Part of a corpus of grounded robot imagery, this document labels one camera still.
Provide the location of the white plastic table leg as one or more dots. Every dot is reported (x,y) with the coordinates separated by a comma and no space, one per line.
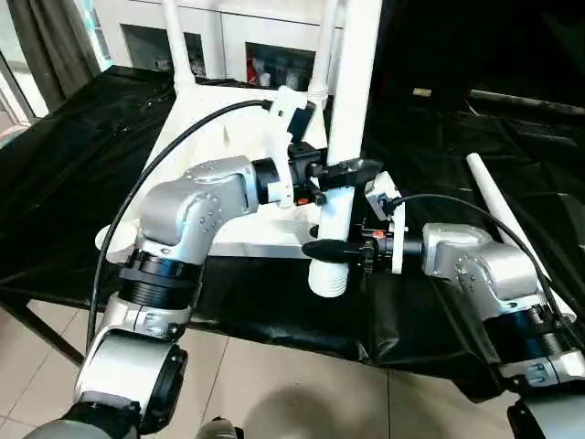
(322,59)
(356,91)
(178,46)
(489,187)

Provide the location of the white plastic table top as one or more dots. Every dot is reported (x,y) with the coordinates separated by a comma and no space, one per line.
(205,128)

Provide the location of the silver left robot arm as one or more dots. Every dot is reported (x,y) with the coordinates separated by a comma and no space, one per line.
(183,215)

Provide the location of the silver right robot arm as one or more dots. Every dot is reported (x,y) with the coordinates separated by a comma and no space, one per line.
(480,260)

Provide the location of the small white jar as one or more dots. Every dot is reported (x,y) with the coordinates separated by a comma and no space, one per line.
(265,81)

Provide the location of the small beige label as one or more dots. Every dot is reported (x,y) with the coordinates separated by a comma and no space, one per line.
(421,91)

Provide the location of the red packet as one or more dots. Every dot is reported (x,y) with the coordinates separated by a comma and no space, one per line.
(251,68)

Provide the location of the white glass-door cabinet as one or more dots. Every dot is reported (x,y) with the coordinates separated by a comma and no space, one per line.
(237,23)

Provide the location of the black backdrop cloth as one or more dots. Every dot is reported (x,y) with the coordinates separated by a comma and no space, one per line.
(480,36)

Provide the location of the dark metal pole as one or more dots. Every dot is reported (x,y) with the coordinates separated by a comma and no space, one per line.
(525,103)

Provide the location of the black glossy mat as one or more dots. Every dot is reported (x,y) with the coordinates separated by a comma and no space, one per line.
(68,183)

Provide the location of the grey curtain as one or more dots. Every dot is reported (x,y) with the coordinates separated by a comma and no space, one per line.
(55,50)

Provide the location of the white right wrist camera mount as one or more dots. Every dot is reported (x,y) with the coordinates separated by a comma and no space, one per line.
(397,228)

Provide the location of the black frame leg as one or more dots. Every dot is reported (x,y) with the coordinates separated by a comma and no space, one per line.
(45,336)

